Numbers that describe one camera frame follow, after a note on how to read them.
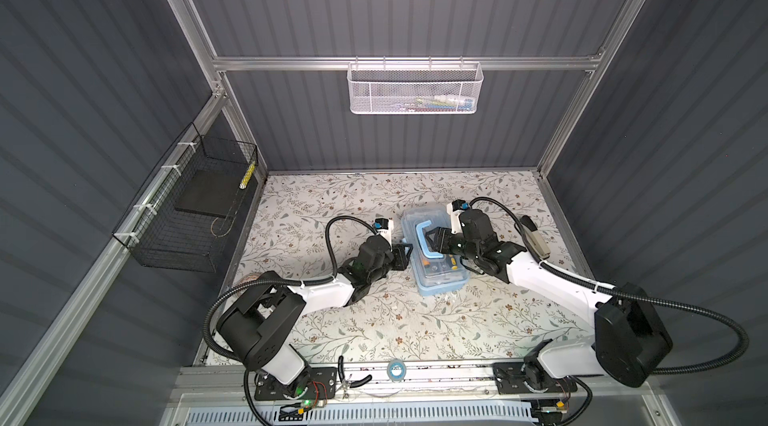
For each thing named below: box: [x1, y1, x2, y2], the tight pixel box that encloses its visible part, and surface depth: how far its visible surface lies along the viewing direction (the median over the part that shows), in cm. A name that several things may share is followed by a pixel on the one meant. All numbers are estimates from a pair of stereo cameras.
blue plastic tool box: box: [401, 202, 470, 297], surface depth 86 cm
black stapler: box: [520, 215, 551, 259], surface depth 99 cm
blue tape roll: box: [387, 359, 407, 382], surface depth 77 cm
